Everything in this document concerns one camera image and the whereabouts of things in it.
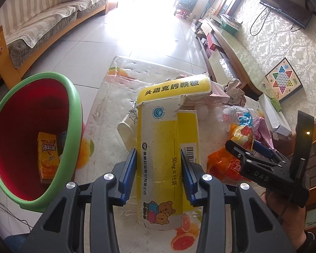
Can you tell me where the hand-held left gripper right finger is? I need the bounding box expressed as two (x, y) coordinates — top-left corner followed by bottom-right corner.
(180, 149), (298, 253)

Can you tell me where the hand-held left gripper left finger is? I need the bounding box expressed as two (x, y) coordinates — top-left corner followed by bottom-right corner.
(20, 148), (137, 253)

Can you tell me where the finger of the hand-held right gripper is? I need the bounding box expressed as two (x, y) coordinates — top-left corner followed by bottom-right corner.
(225, 140), (256, 164)
(252, 140), (291, 168)

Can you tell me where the orange snack bag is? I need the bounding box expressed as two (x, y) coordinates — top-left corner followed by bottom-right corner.
(208, 124), (256, 182)

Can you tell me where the yellow white medicine box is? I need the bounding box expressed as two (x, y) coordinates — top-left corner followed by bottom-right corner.
(117, 74), (213, 230)

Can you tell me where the yellow drink carton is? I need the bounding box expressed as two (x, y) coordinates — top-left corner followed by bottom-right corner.
(37, 132), (60, 185)

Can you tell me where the red bin with green rim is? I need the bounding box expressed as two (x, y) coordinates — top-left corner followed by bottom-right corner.
(0, 72), (83, 209)

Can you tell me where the person's right hand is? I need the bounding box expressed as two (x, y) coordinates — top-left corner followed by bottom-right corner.
(261, 190), (308, 243)

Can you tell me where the pink foil bag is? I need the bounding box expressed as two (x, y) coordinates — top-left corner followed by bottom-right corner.
(253, 116), (274, 153)

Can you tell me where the blue white wrapper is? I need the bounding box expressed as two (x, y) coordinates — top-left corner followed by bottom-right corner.
(237, 112), (253, 127)

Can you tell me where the white cardboard box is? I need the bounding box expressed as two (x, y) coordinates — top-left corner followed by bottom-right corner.
(258, 94), (293, 135)

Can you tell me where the green packet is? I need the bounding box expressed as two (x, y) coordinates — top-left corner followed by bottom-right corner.
(270, 96), (283, 112)

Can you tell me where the crumpled printed paper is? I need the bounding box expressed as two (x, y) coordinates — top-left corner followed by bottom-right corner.
(224, 78), (246, 108)

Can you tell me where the pale pink cardboard box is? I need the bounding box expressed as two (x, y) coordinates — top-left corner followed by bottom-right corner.
(184, 80), (231, 106)

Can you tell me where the star checkers game board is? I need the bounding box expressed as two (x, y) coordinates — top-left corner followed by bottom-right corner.
(265, 57), (304, 102)

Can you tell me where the table with fruit-print cover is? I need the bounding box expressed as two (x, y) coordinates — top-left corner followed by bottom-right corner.
(76, 55), (253, 253)

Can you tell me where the long glass-top television cabinet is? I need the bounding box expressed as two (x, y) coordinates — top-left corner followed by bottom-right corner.
(191, 18), (269, 98)

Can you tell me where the red box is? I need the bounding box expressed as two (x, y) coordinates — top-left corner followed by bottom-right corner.
(207, 35), (222, 52)

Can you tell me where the green cardboard box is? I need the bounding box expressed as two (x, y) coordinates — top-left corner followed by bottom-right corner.
(221, 22), (240, 35)

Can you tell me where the stack of plastic bags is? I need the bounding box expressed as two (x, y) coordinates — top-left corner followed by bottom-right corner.
(218, 13), (243, 28)

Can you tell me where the striped beige sofa cover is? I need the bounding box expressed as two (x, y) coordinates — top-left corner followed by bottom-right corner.
(0, 0), (108, 49)

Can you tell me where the long dark hanging cable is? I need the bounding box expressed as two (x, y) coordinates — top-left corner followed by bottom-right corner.
(250, 7), (269, 36)

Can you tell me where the black wall television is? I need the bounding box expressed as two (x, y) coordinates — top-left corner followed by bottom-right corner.
(260, 0), (316, 29)

